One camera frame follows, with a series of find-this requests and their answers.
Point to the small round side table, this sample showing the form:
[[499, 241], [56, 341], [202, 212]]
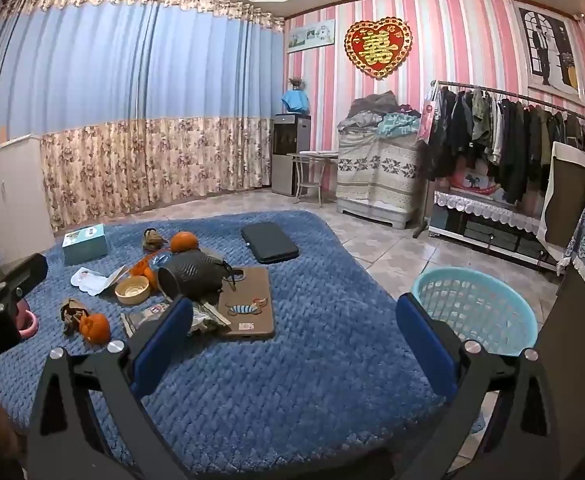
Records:
[[312, 157]]

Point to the cream plastic bowl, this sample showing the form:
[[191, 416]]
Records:
[[132, 291]]

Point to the teal tissue box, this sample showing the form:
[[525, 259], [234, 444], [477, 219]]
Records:
[[85, 245]]

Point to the black mesh cup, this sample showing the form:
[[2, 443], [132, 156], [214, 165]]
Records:
[[195, 267]]

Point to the grey snack packet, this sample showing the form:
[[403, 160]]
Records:
[[145, 316]]

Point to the blue knitted blanket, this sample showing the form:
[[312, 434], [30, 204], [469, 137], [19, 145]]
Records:
[[282, 360]]

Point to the pink cup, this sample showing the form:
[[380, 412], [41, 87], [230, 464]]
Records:
[[28, 324]]

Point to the small potted plant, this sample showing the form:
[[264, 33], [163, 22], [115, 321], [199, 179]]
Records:
[[296, 84]]

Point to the black case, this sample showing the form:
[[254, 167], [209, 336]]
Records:
[[270, 242]]

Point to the low cabinet with lace cloth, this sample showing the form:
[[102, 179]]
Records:
[[477, 210]]

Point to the cabinet with patterned cloth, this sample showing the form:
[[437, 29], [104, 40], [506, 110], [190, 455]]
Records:
[[377, 175]]

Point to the white cabinet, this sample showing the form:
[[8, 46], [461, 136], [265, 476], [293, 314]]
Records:
[[7, 195]]

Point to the teal plastic basket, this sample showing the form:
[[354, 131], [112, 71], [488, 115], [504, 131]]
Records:
[[477, 305]]

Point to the red printed bag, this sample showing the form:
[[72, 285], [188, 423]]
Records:
[[474, 182]]

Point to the pile of clothes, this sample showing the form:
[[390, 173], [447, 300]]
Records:
[[372, 110]]

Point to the blue covered water bottle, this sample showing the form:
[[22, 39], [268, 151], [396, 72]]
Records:
[[295, 101]]

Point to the blue foil wrapper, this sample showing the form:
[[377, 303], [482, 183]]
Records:
[[163, 260]]

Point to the wall poster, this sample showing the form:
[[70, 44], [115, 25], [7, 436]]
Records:
[[549, 52]]

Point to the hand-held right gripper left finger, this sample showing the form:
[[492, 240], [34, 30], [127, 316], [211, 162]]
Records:
[[162, 345]]

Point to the blue floral curtain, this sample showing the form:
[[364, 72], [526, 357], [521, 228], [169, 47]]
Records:
[[122, 110]]

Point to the orange ball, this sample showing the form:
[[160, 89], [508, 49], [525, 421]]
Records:
[[185, 241]]

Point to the white green wrapper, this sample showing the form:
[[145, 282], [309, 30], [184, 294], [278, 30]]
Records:
[[205, 319]]

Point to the small brown ornament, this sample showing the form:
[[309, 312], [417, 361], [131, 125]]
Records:
[[150, 240]]

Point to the metal clothes rack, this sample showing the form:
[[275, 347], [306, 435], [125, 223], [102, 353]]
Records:
[[522, 97]]

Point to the landscape wall picture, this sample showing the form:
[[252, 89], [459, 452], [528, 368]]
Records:
[[311, 36]]

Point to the row of hanging clothes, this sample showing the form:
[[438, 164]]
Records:
[[502, 135]]

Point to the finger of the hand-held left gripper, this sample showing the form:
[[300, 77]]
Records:
[[22, 275]]

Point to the brown board with white frame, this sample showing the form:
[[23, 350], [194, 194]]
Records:
[[572, 195]]

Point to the grey water dispenser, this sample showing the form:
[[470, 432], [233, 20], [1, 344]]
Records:
[[287, 160]]

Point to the orange blue snack packet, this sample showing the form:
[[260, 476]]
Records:
[[145, 275]]

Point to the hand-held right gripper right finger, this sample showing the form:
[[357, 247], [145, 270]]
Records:
[[427, 345]]

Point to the red heart wall decoration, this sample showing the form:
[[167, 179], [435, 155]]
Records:
[[378, 47]]

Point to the dark brown chair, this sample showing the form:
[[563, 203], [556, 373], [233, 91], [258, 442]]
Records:
[[577, 385]]

